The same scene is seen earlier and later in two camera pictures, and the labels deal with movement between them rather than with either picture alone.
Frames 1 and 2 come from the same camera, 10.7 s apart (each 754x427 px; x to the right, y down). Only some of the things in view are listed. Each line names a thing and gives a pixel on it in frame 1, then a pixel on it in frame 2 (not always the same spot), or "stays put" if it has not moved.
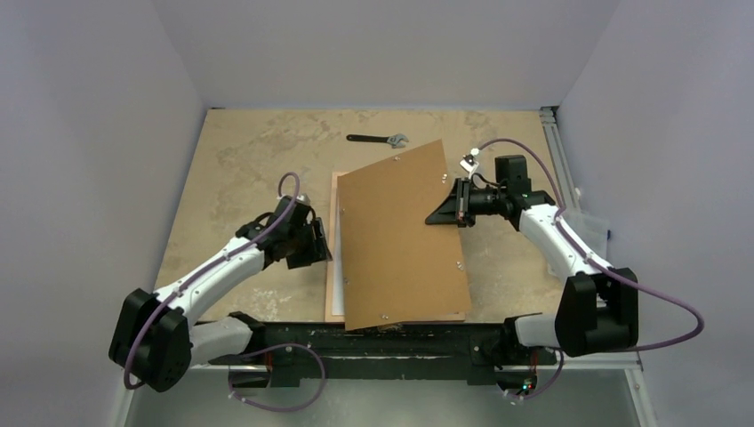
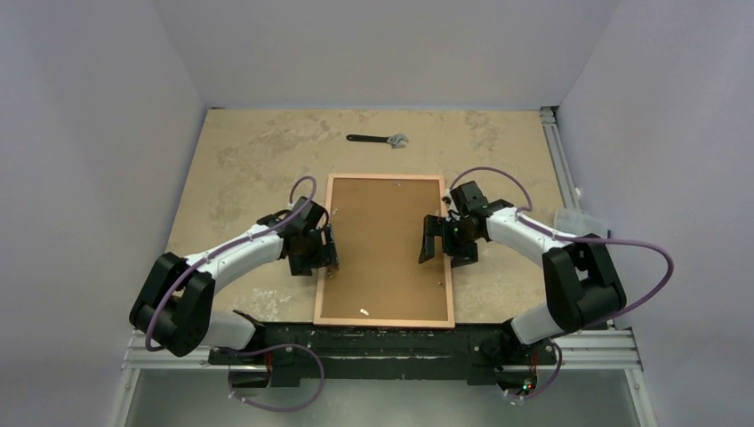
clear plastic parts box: (593, 229) stays put
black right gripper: (462, 201) to (440, 234)
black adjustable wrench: (395, 140) stays put
